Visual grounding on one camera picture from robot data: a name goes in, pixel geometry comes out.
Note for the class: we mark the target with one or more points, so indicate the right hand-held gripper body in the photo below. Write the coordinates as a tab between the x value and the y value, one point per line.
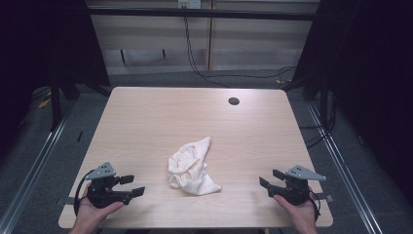
295	193

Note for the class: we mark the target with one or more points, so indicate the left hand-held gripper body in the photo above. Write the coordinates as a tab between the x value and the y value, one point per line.
102	195

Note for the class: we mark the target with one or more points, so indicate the white towel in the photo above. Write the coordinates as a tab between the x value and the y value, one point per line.
191	169

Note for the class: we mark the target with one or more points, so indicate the person's right hand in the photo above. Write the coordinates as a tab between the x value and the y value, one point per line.
302	214

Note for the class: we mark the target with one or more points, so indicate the person's left hand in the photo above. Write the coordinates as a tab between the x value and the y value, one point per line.
89	216

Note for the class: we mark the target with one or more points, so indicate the grey tape strip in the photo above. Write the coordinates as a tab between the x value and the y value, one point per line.
68	201
324	197

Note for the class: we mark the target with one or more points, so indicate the small black floor strip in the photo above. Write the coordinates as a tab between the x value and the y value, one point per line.
80	136

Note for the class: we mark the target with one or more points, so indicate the dark round table grommet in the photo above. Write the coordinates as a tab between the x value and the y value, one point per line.
233	101

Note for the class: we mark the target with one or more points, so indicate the black stand leg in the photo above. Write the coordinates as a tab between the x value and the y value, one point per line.
56	104

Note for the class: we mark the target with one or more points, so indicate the yellow floor scrap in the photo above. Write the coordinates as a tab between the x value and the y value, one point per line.
44	103

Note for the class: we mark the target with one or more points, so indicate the black curtain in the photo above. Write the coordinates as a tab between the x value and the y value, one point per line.
39	48
373	81

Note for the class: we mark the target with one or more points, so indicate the black horizontal bar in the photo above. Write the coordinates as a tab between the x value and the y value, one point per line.
201	13

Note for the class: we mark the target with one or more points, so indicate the metal floor rail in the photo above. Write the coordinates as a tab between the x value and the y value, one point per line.
29	175
344	169

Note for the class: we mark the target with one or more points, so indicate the small black wall bracket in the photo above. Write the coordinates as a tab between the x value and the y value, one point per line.
122	57
164	53

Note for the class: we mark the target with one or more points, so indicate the white wall outlet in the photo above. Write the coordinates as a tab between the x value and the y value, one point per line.
190	4

